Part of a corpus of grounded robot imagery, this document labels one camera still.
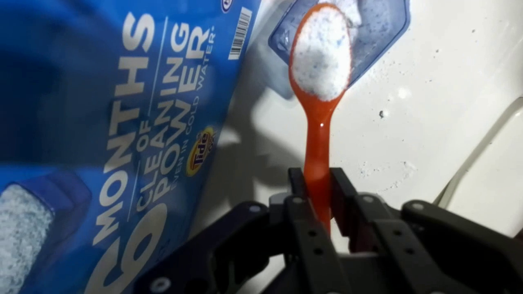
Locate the blue plastic scoop cup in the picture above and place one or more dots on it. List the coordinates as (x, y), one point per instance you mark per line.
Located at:
(381, 33)

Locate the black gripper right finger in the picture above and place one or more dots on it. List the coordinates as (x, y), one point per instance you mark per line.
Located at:
(392, 229)

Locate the blue Tide detergent box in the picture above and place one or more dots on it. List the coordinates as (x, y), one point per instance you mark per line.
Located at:
(82, 108)

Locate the white washing machine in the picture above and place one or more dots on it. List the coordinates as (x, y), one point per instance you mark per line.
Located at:
(435, 136)

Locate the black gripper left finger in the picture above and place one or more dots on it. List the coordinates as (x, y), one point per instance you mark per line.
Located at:
(304, 234)

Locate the orange plastic spoon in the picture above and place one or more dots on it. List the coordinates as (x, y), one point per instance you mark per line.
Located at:
(317, 141)

